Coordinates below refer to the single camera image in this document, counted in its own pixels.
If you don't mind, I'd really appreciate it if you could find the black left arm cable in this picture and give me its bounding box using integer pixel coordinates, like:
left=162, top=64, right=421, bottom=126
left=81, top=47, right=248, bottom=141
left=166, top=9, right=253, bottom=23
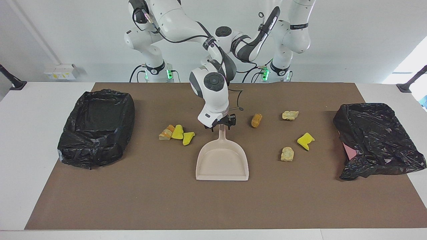
left=234, top=12, right=277, bottom=74

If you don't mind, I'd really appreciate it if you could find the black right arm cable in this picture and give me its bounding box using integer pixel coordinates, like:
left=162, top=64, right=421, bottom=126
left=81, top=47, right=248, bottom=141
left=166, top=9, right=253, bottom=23
left=132, top=7, right=244, bottom=112

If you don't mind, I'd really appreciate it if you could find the yellow notched sponge piece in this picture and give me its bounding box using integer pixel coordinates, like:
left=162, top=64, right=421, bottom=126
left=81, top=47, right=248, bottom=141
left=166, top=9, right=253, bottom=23
left=297, top=132, right=315, bottom=151

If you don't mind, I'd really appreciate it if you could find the beige plastic dustpan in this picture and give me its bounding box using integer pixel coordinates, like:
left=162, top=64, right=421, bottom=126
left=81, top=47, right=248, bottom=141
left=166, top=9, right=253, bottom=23
left=195, top=124, right=249, bottom=181

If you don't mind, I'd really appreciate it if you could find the white wall socket box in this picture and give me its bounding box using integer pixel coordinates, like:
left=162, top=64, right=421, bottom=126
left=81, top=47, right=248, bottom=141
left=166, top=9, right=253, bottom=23
left=44, top=64, right=76, bottom=80

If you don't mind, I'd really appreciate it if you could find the black stand foot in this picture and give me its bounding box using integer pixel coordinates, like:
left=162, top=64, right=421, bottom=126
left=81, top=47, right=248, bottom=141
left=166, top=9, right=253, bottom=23
left=396, top=65, right=427, bottom=93
left=0, top=64, right=27, bottom=90

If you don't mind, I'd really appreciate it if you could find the black trash bag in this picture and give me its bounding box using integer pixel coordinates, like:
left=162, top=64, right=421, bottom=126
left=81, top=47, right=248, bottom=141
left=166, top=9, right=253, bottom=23
left=57, top=88, right=135, bottom=170
left=333, top=103, right=427, bottom=181

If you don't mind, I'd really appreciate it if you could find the orange striped sponge piece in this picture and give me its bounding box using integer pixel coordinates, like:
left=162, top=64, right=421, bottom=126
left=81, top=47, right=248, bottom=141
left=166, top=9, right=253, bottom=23
left=159, top=125, right=175, bottom=141

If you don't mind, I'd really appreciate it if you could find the pink bin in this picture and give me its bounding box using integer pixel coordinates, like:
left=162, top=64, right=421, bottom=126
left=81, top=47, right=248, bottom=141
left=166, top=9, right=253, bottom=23
left=339, top=130, right=357, bottom=160

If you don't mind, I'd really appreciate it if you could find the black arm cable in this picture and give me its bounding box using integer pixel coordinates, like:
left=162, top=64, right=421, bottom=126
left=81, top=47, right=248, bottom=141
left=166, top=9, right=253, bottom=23
left=132, top=7, right=244, bottom=112
left=234, top=12, right=277, bottom=74

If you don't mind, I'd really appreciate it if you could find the black base cable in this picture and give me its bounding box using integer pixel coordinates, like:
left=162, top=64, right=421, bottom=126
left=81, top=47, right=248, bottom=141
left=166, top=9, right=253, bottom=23
left=243, top=65, right=267, bottom=83
left=129, top=64, right=147, bottom=83

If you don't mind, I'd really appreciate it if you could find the brown table mat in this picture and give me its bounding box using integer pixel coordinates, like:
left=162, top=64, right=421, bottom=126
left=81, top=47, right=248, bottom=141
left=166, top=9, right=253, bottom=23
left=24, top=82, right=427, bottom=230

